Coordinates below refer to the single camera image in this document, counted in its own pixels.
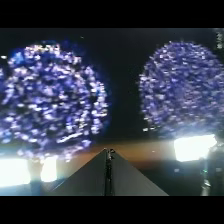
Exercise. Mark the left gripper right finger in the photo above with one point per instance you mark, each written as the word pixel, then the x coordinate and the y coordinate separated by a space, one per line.
pixel 133 180

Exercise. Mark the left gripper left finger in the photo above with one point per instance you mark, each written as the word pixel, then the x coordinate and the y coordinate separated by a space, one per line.
pixel 88 180

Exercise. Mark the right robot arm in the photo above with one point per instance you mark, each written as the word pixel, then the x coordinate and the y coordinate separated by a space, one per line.
pixel 213 166

